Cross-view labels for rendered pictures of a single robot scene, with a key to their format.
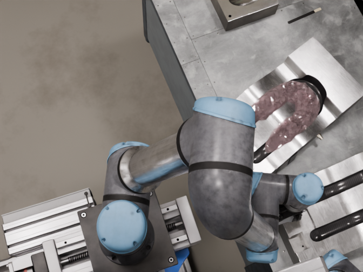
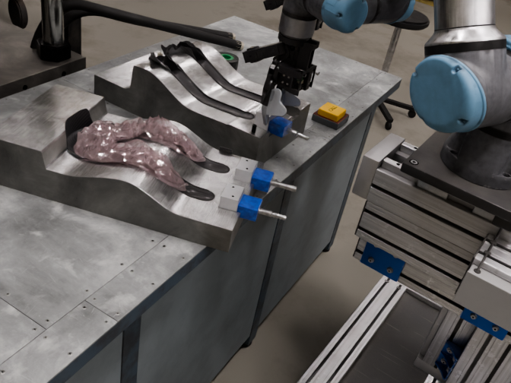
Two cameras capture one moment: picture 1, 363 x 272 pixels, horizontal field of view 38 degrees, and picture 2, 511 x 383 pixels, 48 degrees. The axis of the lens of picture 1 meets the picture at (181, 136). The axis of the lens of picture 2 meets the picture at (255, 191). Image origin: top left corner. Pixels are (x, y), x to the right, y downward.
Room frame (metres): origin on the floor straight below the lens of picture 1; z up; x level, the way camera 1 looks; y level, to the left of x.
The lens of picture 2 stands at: (1.03, 0.63, 1.52)
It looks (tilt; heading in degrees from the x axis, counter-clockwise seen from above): 35 degrees down; 233
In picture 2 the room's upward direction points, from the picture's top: 12 degrees clockwise
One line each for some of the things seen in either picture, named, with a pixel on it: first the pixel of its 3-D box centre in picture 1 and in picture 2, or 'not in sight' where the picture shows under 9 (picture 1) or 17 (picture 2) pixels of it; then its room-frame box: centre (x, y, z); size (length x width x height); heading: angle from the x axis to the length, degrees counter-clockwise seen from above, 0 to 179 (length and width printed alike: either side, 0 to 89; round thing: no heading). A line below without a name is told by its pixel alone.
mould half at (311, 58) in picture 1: (281, 113); (134, 160); (0.65, -0.32, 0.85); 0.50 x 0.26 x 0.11; 136
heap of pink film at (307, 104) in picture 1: (284, 110); (138, 142); (0.64, -0.32, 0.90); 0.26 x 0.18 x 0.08; 136
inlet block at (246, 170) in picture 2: not in sight; (266, 181); (0.41, -0.18, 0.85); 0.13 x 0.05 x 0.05; 136
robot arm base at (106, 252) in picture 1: (125, 235); (492, 142); (0.16, 0.11, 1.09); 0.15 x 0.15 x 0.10
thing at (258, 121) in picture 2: not in sight; (284, 128); (0.30, -0.30, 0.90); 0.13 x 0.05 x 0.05; 119
